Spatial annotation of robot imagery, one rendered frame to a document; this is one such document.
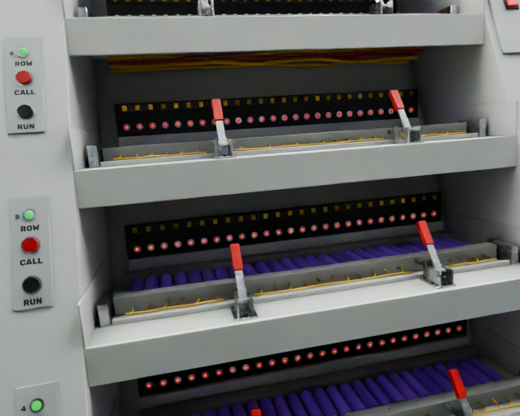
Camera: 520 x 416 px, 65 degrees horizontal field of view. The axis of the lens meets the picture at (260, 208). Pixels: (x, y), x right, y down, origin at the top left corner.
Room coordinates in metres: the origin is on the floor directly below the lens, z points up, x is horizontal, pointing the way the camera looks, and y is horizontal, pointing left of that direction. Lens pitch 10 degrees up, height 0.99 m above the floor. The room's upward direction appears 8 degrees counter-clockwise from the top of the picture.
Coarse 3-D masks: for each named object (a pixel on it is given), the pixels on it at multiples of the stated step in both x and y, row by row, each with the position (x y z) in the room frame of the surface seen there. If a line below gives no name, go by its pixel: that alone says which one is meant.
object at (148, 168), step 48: (288, 96) 0.66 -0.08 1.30; (336, 96) 0.68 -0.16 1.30; (384, 96) 0.70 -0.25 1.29; (96, 144) 0.58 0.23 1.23; (144, 144) 0.63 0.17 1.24; (192, 144) 0.54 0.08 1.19; (240, 144) 0.56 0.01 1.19; (288, 144) 0.57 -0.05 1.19; (336, 144) 0.56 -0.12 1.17; (384, 144) 0.57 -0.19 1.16; (432, 144) 0.54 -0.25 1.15; (480, 144) 0.56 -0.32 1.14; (96, 192) 0.46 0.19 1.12; (144, 192) 0.48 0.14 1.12; (192, 192) 0.49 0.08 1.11; (240, 192) 0.50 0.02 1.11
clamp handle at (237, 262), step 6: (234, 246) 0.52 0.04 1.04; (234, 252) 0.51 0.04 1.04; (234, 258) 0.51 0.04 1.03; (240, 258) 0.51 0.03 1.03; (234, 264) 0.51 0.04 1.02; (240, 264) 0.51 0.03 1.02; (234, 270) 0.51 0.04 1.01; (240, 270) 0.51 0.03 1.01; (240, 276) 0.51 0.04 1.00; (240, 282) 0.50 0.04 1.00; (240, 288) 0.50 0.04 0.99; (240, 294) 0.50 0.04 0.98; (246, 294) 0.50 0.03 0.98
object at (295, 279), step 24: (336, 264) 0.59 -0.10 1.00; (360, 264) 0.58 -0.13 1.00; (384, 264) 0.59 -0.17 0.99; (408, 264) 0.60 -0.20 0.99; (456, 264) 0.60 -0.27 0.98; (168, 288) 0.54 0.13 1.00; (192, 288) 0.54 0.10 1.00; (216, 288) 0.54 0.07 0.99; (264, 288) 0.56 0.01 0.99; (288, 288) 0.57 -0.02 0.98; (120, 312) 0.52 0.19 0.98; (144, 312) 0.51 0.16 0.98
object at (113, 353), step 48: (288, 240) 0.67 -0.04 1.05; (336, 240) 0.69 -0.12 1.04; (480, 240) 0.69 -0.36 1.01; (96, 288) 0.52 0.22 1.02; (144, 288) 0.62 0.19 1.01; (384, 288) 0.56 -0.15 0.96; (432, 288) 0.55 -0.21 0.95; (480, 288) 0.55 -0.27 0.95; (96, 336) 0.48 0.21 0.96; (144, 336) 0.47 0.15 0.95; (192, 336) 0.47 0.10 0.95; (240, 336) 0.49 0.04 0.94; (288, 336) 0.50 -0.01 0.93; (336, 336) 0.52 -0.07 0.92; (96, 384) 0.47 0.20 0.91
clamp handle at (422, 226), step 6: (420, 222) 0.57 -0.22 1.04; (420, 228) 0.57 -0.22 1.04; (426, 228) 0.57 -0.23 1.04; (420, 234) 0.57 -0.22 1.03; (426, 234) 0.56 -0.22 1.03; (426, 240) 0.56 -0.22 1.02; (432, 240) 0.56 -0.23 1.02; (426, 246) 0.56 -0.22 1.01; (432, 246) 0.56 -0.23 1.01; (432, 252) 0.56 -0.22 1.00; (432, 258) 0.56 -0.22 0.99; (438, 258) 0.56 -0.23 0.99; (438, 264) 0.55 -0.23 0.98
